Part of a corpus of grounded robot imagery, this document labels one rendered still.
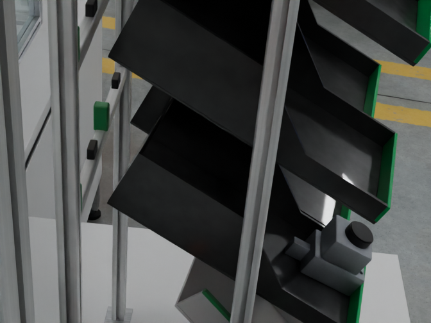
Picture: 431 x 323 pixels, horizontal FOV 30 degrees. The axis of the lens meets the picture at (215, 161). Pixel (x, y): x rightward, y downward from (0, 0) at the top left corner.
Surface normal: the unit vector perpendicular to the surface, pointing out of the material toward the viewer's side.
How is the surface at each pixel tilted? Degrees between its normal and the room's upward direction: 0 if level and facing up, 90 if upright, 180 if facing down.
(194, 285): 45
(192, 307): 90
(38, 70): 0
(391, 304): 0
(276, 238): 25
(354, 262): 93
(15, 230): 90
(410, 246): 1
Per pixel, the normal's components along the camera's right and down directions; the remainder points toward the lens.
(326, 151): 0.48, -0.66
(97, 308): 0.08, -0.82
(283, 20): -0.06, 0.56
